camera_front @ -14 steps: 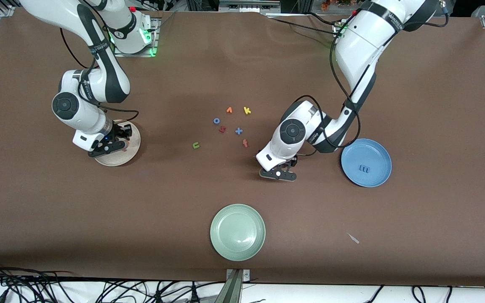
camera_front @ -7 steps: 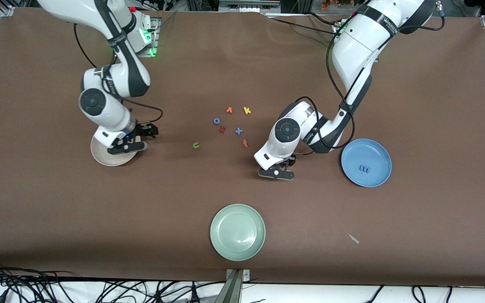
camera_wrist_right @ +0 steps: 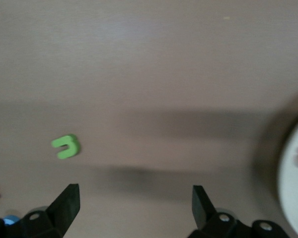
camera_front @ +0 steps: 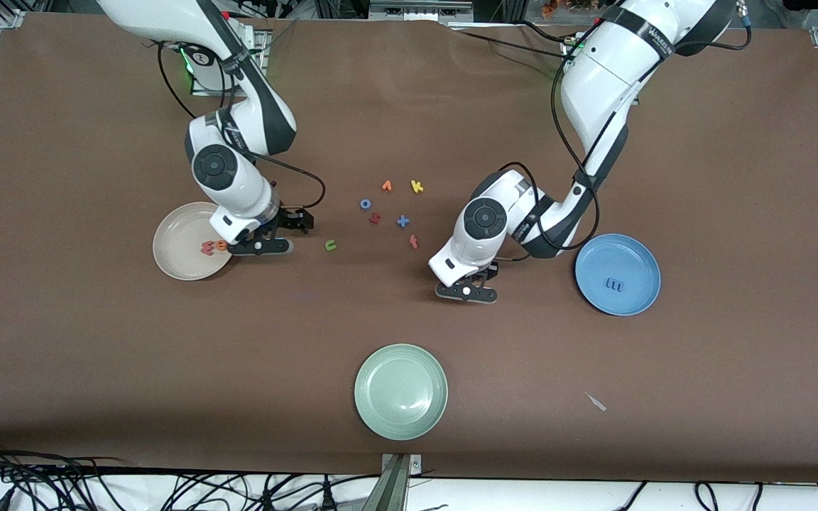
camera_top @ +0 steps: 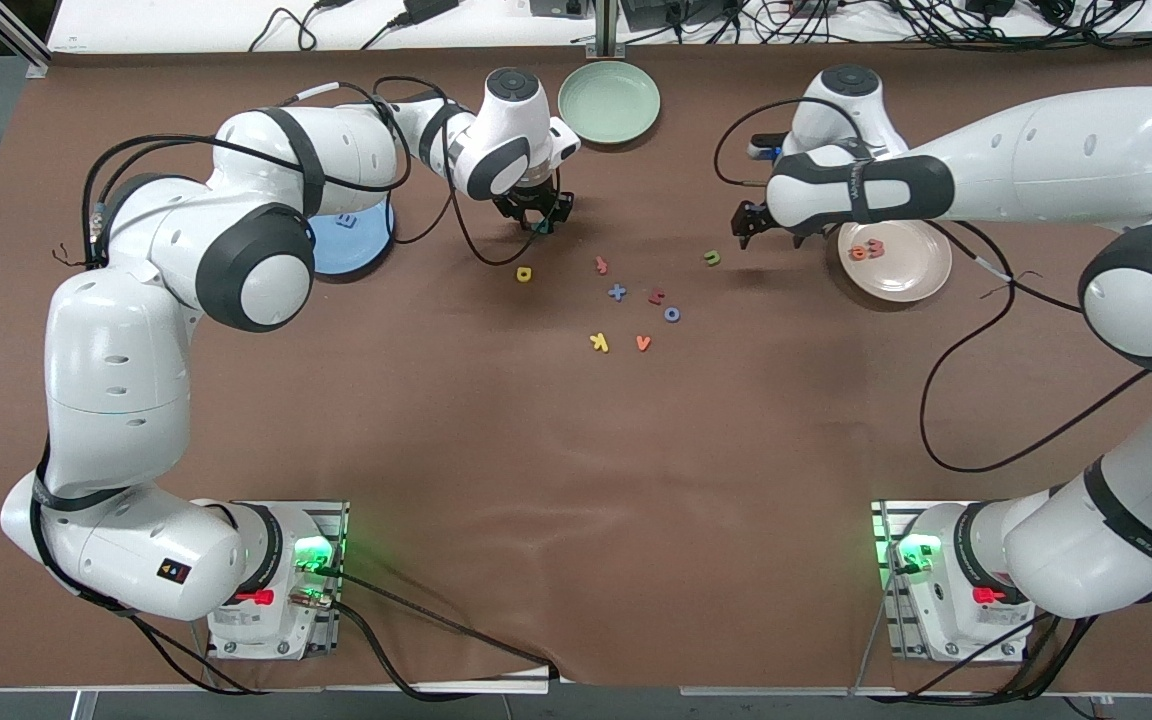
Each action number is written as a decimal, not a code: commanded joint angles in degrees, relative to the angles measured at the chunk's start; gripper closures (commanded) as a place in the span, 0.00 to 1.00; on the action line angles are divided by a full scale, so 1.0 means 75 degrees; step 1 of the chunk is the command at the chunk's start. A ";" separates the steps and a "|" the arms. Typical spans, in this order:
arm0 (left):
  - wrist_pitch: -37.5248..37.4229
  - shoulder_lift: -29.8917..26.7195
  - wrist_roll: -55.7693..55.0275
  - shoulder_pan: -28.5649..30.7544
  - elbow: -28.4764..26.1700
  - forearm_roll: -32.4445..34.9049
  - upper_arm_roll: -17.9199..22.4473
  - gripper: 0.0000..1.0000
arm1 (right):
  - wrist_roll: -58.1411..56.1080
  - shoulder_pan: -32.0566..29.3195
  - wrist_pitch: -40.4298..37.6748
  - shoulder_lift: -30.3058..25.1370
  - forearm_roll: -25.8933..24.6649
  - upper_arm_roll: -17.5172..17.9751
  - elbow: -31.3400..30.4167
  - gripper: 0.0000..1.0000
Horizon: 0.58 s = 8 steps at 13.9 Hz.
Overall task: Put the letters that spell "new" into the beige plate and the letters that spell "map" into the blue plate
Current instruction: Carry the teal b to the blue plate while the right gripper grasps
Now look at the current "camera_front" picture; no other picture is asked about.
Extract black floor cable tangle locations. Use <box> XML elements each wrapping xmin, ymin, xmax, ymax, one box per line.
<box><xmin>0</xmin><ymin>436</ymin><xmax>126</xmax><ymax>511</ymax></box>

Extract orange background objects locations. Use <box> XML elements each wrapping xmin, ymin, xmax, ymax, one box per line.
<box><xmin>540</xmin><ymin>0</ymin><xmax>594</xmax><ymax>16</ymax></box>

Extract black cable with plugs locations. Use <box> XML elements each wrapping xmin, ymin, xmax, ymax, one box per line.
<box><xmin>168</xmin><ymin>472</ymin><xmax>360</xmax><ymax>511</ymax></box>

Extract metal camera stand bracket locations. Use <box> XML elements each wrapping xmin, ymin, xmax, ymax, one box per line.
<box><xmin>363</xmin><ymin>454</ymin><xmax>422</xmax><ymax>511</ymax></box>

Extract looped black floor cable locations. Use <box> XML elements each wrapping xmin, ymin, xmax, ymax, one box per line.
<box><xmin>693</xmin><ymin>481</ymin><xmax>721</xmax><ymax>511</ymax></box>

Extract grey metal box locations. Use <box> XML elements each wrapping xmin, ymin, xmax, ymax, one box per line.
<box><xmin>369</xmin><ymin>0</ymin><xmax>475</xmax><ymax>23</ymax></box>

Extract blue plate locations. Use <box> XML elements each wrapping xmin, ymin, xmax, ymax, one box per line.
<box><xmin>574</xmin><ymin>233</ymin><xmax>662</xmax><ymax>317</ymax></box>

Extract green plate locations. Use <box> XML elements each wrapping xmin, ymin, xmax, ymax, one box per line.
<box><xmin>354</xmin><ymin>344</ymin><xmax>449</xmax><ymax>441</ymax></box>

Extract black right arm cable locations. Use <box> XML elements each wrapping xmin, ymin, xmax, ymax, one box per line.
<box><xmin>157</xmin><ymin>39</ymin><xmax>327</xmax><ymax>210</ymax></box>

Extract black metal frame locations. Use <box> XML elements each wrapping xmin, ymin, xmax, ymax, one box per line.
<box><xmin>313</xmin><ymin>0</ymin><xmax>371</xmax><ymax>21</ymax></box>

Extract long black table cable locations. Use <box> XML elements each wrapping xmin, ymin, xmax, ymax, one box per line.
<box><xmin>448</xmin><ymin>27</ymin><xmax>569</xmax><ymax>60</ymax></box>

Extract beige brown plate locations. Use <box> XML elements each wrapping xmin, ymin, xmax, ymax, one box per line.
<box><xmin>153</xmin><ymin>202</ymin><xmax>238</xmax><ymax>282</ymax></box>

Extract short black table cable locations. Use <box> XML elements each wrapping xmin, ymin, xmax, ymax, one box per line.
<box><xmin>516</xmin><ymin>20</ymin><xmax>580</xmax><ymax>45</ymax></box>

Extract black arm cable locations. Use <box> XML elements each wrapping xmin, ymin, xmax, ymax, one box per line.
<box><xmin>157</xmin><ymin>39</ymin><xmax>327</xmax><ymax>210</ymax></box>
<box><xmin>498</xmin><ymin>28</ymin><xmax>751</xmax><ymax>262</ymax></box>

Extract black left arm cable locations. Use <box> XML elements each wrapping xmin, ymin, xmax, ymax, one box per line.
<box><xmin>498</xmin><ymin>28</ymin><xmax>751</xmax><ymax>262</ymax></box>

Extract brown table cover mat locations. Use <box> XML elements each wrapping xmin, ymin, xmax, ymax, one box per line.
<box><xmin>0</xmin><ymin>14</ymin><xmax>818</xmax><ymax>483</ymax></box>

